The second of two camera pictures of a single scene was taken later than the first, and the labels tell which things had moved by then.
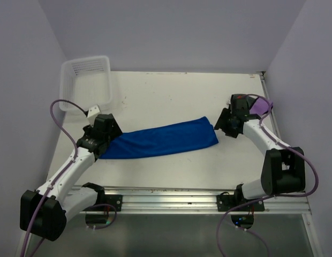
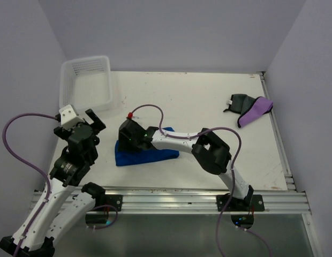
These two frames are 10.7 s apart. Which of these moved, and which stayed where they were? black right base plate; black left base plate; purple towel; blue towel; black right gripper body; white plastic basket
Moved: blue towel; black right gripper body
Stayed: purple towel; white plastic basket; black right base plate; black left base plate
